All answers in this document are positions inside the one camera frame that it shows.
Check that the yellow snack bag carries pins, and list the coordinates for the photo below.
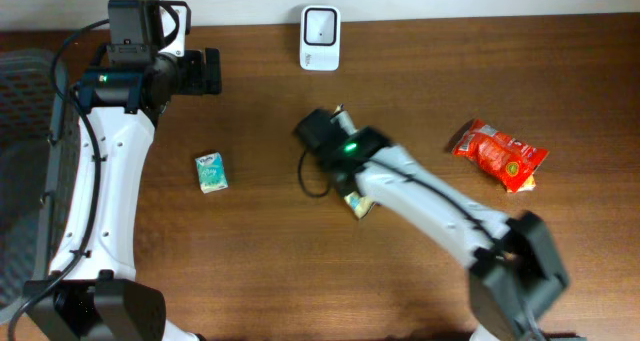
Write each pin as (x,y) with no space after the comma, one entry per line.
(360,205)

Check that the teal tissue pack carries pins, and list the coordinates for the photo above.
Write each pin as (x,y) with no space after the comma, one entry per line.
(211,173)

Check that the grey plastic mesh basket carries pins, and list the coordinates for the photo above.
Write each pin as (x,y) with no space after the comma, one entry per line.
(39,159)

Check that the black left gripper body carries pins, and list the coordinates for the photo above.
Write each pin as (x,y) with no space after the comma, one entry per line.
(191,73)

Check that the white barcode scanner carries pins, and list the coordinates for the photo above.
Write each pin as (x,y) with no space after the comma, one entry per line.
(320,38)

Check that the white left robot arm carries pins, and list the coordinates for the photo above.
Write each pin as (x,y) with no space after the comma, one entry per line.
(91,292)

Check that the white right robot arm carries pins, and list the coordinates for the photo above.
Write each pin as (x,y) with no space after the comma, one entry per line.
(515,272)

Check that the red snack bag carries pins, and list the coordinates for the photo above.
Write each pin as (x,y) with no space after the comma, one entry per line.
(508,159)

